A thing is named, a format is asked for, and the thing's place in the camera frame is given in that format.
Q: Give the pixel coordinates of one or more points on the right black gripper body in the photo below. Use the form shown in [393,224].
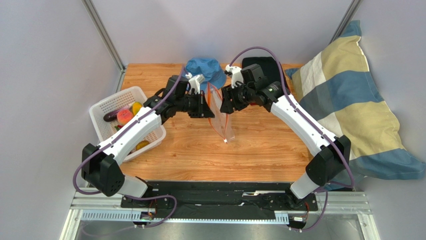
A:
[231,98]

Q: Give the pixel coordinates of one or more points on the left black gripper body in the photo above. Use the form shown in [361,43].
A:
[194,105]

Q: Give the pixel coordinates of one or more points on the clear orange-zip bag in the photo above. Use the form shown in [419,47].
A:
[222,122]

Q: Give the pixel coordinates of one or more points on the pink peach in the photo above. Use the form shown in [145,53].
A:
[124,116]

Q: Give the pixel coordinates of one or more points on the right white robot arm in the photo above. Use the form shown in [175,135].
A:
[330,153]

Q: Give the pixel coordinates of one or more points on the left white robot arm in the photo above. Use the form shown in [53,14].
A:
[100,165]

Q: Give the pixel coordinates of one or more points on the blue bucket hat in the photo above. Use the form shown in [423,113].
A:
[210,68]

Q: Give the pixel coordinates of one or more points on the black folded cloth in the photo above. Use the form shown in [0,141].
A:
[269,67]

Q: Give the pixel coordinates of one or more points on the yellow green mango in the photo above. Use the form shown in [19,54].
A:
[135,108]

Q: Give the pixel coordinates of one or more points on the yellow brown passion fruit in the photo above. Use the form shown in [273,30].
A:
[141,145]

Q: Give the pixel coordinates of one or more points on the purple eggplant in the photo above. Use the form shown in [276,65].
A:
[112,116]

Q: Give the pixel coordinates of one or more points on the blue yellow checked pillow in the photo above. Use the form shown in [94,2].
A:
[337,89]

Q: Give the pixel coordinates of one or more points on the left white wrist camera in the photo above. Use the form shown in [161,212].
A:
[194,83]

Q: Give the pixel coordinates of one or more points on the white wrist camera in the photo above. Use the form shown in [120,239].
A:
[194,83]
[234,72]

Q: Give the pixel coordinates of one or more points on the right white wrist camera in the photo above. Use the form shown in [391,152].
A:
[234,72]

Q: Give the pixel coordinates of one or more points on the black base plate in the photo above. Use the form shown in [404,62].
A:
[214,200]

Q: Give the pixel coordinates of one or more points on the left aluminium corner post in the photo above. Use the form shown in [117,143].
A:
[101,28]

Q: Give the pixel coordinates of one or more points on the aluminium corner post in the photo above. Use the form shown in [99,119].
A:
[346,19]
[101,28]

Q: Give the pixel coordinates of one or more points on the right aluminium corner post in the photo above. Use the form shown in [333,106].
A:
[346,19]

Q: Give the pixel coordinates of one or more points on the aluminium frame rail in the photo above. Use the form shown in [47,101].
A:
[341,215]

